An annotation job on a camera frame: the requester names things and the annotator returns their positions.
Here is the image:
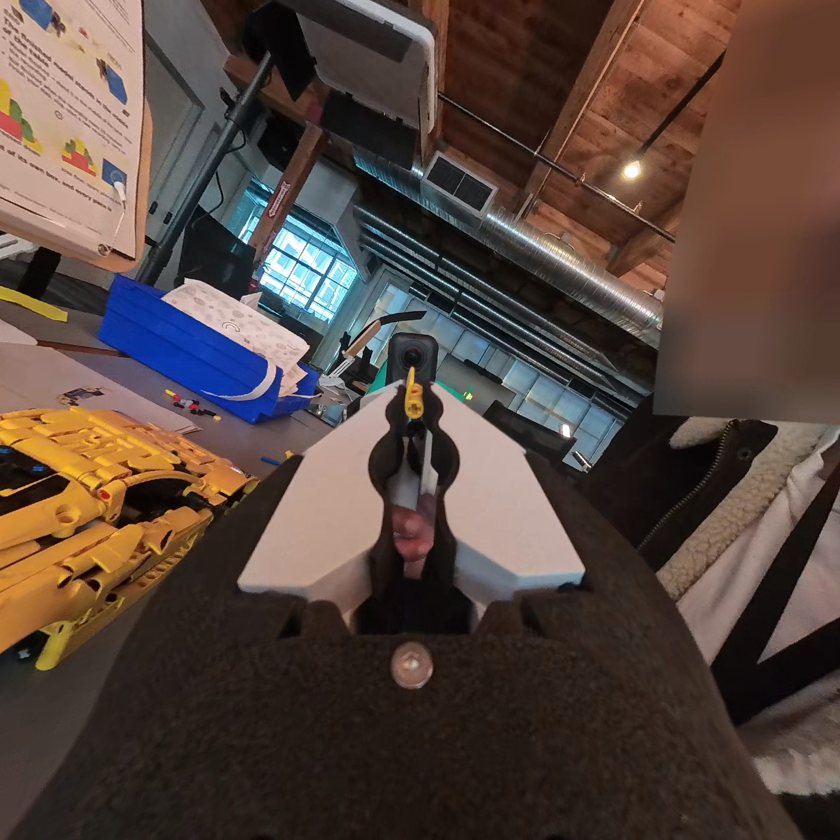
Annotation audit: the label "black mesh office chair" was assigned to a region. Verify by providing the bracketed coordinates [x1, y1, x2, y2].
[482, 399, 581, 468]

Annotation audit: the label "person's right hand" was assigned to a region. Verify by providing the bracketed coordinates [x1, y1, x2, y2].
[390, 502, 438, 583]

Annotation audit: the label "yellow toy brick car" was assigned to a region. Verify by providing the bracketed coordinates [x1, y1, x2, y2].
[0, 407, 260, 672]

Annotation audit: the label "wooden tilting book stand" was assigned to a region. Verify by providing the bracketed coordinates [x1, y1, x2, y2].
[323, 310, 429, 396]

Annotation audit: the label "dark ceiling pipes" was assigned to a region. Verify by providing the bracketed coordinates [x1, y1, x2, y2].
[354, 203, 654, 408]

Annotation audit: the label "small yellow connector brick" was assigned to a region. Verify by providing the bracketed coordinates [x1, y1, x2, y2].
[402, 366, 429, 421]

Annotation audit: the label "small cluster of brick pieces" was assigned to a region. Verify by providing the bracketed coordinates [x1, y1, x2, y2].
[164, 388, 223, 421]

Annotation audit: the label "black monitor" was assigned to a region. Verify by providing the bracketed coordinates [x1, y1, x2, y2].
[176, 206, 258, 301]

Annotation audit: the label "white vent grille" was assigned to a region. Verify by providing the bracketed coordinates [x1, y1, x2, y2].
[420, 151, 497, 219]

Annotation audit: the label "overhead panel on pole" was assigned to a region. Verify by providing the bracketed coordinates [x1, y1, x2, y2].
[243, 0, 439, 173]

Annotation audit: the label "instruction board on stand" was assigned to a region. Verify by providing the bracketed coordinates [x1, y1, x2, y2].
[0, 0, 145, 260]
[0, 0, 155, 273]

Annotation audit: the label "open instruction booklet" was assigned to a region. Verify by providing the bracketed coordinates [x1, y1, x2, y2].
[0, 341, 203, 437]

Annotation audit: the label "black stand pole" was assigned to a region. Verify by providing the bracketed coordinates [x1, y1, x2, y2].
[134, 51, 275, 290]

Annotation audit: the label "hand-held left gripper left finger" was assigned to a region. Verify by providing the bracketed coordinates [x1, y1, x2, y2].
[238, 386, 411, 634]

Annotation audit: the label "black ceiling conduit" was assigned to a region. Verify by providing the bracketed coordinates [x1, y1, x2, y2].
[436, 92, 678, 244]

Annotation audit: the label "white patterned paper bag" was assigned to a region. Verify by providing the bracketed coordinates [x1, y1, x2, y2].
[161, 279, 319, 401]

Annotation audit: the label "black shoulder strap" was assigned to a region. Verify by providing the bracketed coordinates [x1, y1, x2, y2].
[712, 459, 840, 726]

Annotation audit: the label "blue plastic bin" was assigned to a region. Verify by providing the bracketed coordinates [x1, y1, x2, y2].
[98, 274, 320, 424]

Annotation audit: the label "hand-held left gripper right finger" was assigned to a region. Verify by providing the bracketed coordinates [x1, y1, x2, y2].
[420, 384, 586, 634]

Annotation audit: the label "wooden post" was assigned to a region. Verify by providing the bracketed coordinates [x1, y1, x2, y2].
[246, 121, 329, 258]

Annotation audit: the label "silver spiral air duct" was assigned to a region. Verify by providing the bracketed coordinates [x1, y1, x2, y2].
[353, 146, 664, 350]

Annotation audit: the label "large paned window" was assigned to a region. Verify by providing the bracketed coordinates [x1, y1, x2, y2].
[238, 196, 360, 322]

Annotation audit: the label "yellow paper strip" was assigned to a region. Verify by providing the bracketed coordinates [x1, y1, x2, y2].
[0, 286, 69, 322]

